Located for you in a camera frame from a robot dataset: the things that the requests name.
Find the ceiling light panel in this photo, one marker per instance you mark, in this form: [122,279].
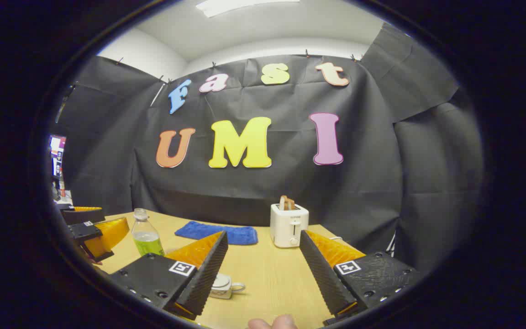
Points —
[240,5]

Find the green label water bottle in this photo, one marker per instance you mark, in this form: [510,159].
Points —
[147,240]

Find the computer monitor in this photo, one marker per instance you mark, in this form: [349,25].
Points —
[57,155]

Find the white teacup lid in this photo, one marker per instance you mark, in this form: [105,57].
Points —
[222,278]

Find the blue towel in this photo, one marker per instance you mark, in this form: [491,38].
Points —
[217,232]

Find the toast slice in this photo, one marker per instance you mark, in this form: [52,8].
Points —
[286,202]

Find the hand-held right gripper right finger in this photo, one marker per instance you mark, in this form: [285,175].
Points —
[322,274]

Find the white teacup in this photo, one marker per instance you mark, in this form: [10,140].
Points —
[224,290]

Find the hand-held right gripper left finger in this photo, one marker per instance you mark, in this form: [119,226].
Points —
[208,274]

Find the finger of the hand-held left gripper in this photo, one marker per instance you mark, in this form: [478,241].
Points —
[85,230]
[82,215]

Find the white hanging strip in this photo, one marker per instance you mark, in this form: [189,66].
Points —
[158,95]

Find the white side table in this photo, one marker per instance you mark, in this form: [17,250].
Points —
[64,198]

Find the white toaster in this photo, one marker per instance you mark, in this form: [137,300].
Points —
[288,226]

